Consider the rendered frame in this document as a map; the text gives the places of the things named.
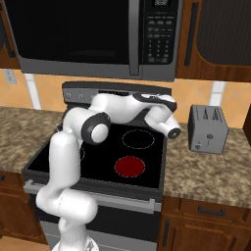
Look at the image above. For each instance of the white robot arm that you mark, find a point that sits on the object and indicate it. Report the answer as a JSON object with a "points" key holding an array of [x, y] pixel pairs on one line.
{"points": [[62, 163]]}

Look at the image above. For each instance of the grey stove knob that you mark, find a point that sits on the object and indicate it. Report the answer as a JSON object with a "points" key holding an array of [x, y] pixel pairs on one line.
{"points": [[68, 96], [80, 96]]}

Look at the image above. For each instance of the black glass-top stove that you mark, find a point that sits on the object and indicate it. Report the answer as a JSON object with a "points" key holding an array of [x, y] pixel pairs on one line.
{"points": [[137, 183]]}

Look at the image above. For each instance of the grey toaster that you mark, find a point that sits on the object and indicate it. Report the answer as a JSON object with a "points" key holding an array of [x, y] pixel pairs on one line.
{"points": [[207, 130]]}

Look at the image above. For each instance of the black oven door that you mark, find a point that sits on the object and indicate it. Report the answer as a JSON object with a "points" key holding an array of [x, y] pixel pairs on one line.
{"points": [[130, 225]]}

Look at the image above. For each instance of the black and grey microwave oven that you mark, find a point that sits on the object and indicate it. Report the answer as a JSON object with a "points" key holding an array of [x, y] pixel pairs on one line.
{"points": [[72, 29]]}

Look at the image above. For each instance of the brown wooden drawer front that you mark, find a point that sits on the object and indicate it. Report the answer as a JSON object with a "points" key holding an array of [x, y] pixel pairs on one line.
{"points": [[235, 214], [13, 181]]}

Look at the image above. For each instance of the brown base cupboard door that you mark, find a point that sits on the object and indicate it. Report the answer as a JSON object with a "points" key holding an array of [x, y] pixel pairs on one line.
{"points": [[16, 215], [202, 238]]}

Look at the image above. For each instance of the grey wall socket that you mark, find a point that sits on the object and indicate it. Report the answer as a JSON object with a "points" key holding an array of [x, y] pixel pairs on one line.
{"points": [[10, 76]]}

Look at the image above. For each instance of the brown wall cupboard door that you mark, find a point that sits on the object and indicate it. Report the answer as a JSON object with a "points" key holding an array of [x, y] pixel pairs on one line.
{"points": [[225, 32], [5, 62]]}

